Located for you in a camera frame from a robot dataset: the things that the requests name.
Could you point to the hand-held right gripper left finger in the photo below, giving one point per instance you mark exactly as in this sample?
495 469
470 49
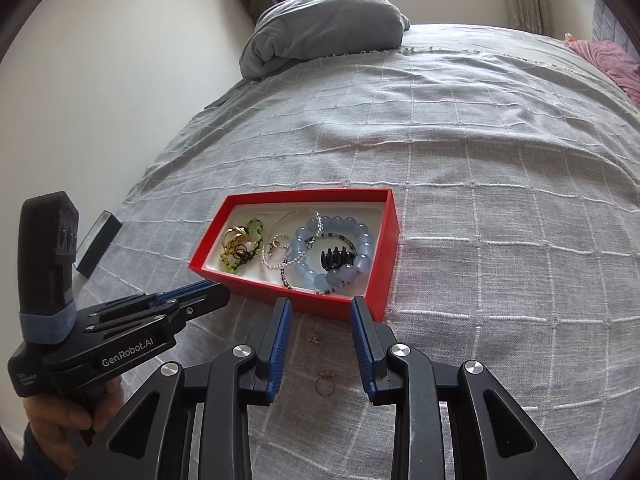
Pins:
280 345

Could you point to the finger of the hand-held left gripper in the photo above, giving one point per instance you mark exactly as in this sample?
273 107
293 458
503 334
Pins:
182 291
205 302

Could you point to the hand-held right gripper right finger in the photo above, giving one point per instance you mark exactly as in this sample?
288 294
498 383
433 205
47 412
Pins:
364 345

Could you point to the small gold earring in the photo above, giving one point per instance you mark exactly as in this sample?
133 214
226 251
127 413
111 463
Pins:
314 338

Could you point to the red jewelry box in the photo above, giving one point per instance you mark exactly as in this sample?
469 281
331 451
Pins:
387 260

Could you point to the person's left forearm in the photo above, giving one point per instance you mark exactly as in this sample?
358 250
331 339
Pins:
37 462

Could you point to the person's left hand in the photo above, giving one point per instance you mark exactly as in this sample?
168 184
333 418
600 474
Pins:
55 415

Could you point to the black box lid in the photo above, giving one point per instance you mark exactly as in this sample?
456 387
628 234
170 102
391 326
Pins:
97 247

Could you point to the black hair claw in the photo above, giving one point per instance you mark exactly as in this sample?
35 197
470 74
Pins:
332 260

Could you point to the grey checked bedspread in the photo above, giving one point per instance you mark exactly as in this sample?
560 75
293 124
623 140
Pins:
500 210

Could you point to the grey folded pillow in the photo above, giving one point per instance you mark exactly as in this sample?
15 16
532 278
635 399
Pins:
325 25

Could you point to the pink cloth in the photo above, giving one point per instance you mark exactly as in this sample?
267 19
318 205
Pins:
610 60

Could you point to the grey quilted blanket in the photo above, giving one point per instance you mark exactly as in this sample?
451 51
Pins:
607 20

